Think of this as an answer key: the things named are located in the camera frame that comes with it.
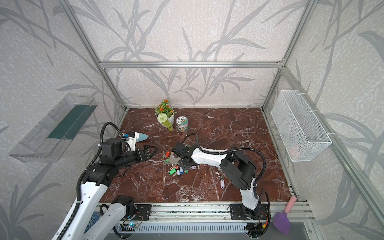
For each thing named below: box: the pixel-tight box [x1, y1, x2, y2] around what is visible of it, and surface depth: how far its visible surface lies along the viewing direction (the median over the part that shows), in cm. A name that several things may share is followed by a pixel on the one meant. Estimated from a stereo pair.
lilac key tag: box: [220, 178, 225, 189], surface depth 85 cm
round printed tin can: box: [176, 116, 189, 133], surface depth 104 cm
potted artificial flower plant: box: [154, 99, 176, 132], surface depth 101 cm
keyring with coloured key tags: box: [162, 150, 197, 177], surface depth 91 cm
